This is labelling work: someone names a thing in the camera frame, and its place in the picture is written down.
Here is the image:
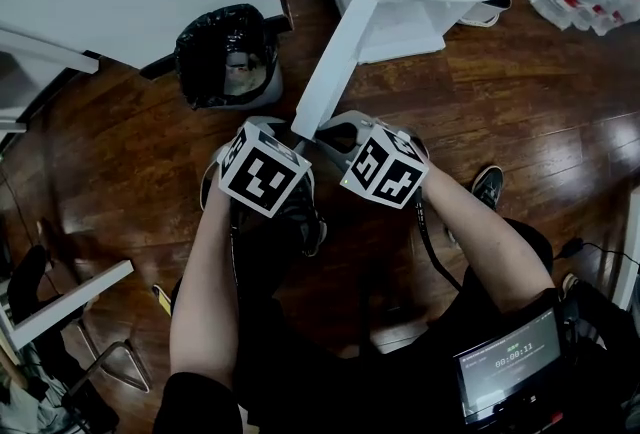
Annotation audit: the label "white desk frame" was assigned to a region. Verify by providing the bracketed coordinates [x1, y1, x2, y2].
[8, 259, 135, 349]

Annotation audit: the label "person's right forearm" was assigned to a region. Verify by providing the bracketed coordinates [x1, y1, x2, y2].
[423, 164, 557, 318]

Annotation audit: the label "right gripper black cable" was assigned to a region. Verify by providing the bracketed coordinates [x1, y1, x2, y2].
[412, 189, 464, 293]

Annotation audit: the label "white furniture panel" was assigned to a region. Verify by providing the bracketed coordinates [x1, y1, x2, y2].
[612, 184, 640, 312]

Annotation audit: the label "person's black shirt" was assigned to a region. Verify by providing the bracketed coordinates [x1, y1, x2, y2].
[149, 266, 640, 434]

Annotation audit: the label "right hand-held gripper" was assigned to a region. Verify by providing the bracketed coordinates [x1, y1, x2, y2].
[313, 110, 431, 212]

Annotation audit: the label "white slippers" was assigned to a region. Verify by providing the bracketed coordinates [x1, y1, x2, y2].
[457, 0, 514, 28]

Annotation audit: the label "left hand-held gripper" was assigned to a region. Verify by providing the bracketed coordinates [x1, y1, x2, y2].
[217, 115, 315, 219]

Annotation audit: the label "metal chair frame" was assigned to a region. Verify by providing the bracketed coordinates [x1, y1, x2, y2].
[62, 339, 152, 423]

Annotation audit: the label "grey bin with black bag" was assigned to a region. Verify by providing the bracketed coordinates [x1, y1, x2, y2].
[174, 3, 285, 111]

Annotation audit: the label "black power adapter with cable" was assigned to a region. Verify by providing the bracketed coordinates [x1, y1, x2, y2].
[552, 236, 640, 269]

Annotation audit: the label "black chair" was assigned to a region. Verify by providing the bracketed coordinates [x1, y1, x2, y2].
[7, 244, 51, 329]

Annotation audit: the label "person's left shoe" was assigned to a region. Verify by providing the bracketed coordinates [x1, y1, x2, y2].
[277, 171, 330, 258]

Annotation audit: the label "black chest-mounted screen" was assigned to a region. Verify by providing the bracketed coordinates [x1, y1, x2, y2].
[452, 305, 565, 427]

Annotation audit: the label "person's left forearm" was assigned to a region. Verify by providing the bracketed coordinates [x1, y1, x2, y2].
[168, 181, 242, 391]

